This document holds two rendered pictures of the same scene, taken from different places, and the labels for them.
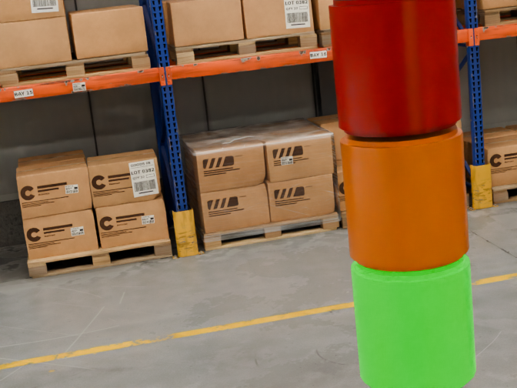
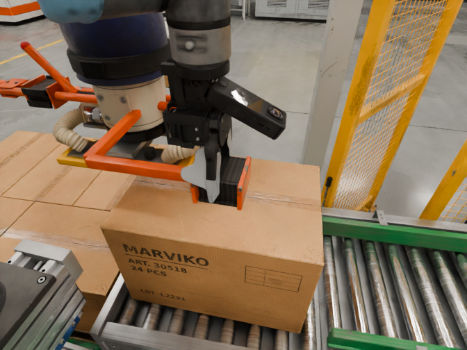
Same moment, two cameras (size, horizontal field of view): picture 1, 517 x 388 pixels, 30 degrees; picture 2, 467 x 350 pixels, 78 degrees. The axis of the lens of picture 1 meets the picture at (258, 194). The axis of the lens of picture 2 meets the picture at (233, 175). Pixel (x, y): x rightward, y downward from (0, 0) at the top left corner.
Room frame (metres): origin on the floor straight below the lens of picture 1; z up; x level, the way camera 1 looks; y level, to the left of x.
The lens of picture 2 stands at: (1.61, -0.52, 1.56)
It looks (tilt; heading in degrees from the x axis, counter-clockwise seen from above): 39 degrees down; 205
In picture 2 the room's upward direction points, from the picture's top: straight up
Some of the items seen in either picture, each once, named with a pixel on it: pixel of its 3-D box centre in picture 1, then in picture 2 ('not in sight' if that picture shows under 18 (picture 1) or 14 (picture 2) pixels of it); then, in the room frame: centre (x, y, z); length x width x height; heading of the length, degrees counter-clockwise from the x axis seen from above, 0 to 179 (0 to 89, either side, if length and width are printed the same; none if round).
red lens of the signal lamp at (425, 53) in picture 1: (395, 61); not in sight; (0.39, -0.06, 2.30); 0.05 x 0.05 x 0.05
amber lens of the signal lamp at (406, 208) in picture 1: (405, 193); not in sight; (0.39, -0.06, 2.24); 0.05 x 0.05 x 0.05
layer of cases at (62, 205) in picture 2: not in sight; (62, 213); (1.00, -1.88, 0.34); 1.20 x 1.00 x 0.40; 105
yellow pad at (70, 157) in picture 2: not in sight; (125, 153); (1.18, -1.02, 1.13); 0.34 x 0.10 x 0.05; 102
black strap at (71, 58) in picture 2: not in sight; (121, 53); (1.10, -1.04, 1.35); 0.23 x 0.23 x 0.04
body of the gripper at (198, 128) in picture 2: not in sight; (199, 103); (1.29, -0.72, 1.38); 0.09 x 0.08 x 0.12; 102
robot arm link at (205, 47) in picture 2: not in sight; (199, 44); (1.29, -0.71, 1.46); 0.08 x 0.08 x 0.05
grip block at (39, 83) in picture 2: not in sight; (48, 91); (1.15, -1.29, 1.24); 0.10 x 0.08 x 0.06; 12
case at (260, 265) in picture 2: not in sight; (224, 233); (1.04, -0.82, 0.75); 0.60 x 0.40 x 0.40; 103
